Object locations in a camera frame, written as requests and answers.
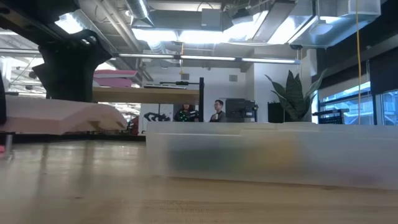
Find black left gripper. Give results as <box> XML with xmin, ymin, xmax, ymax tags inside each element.
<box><xmin>32</xmin><ymin>29</ymin><xmax>113</xmax><ymax>102</ymax></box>

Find translucent plastic box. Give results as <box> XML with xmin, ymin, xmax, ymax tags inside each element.
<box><xmin>145</xmin><ymin>121</ymin><xmax>398</xmax><ymax>191</ymax></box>

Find thick pink foam board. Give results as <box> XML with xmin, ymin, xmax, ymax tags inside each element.
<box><xmin>93</xmin><ymin>77</ymin><xmax>135</xmax><ymax>88</ymax></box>

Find thin pink foam board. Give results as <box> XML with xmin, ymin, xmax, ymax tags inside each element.
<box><xmin>95</xmin><ymin>70</ymin><xmax>139</xmax><ymax>79</ymax></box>

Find wooden background table top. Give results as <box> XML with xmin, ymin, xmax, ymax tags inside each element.
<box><xmin>92</xmin><ymin>86</ymin><xmax>200</xmax><ymax>105</ymax></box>

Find black horizontal bar device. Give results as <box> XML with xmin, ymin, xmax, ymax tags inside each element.
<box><xmin>159</xmin><ymin>80</ymin><xmax>200</xmax><ymax>86</ymax></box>

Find seated person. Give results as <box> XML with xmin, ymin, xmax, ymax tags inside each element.
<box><xmin>173</xmin><ymin>104</ymin><xmax>200</xmax><ymax>123</ymax></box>

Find standing person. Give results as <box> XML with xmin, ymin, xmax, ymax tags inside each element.
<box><xmin>208</xmin><ymin>99</ymin><xmax>227</xmax><ymax>123</ymax></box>

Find grey ceiling box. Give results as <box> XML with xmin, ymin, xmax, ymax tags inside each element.
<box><xmin>201</xmin><ymin>8</ymin><xmax>223</xmax><ymax>27</ymax></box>

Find black machine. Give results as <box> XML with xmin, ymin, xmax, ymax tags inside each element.
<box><xmin>225</xmin><ymin>98</ymin><xmax>259</xmax><ymax>123</ymax></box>

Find black cabinet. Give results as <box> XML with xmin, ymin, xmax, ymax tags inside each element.
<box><xmin>267</xmin><ymin>101</ymin><xmax>284</xmax><ymax>124</ymax></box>

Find green snake plant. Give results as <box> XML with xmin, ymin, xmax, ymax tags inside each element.
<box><xmin>265</xmin><ymin>70</ymin><xmax>327</xmax><ymax>123</ymax></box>

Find black perforated crate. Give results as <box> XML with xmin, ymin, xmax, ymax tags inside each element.
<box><xmin>312</xmin><ymin>108</ymin><xmax>351</xmax><ymax>126</ymax></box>

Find grey metal post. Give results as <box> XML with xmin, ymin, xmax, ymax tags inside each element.
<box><xmin>4</xmin><ymin>134</ymin><xmax>14</xmax><ymax>155</ymax></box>

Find silver spiral duct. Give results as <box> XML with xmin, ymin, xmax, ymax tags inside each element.
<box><xmin>126</xmin><ymin>0</ymin><xmax>155</xmax><ymax>27</ymax></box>

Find black vertical frame post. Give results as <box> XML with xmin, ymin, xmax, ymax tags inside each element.
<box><xmin>198</xmin><ymin>77</ymin><xmax>205</xmax><ymax>123</ymax></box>

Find yellow hanging cable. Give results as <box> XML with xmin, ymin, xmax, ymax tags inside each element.
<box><xmin>355</xmin><ymin>0</ymin><xmax>363</xmax><ymax>126</ymax></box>

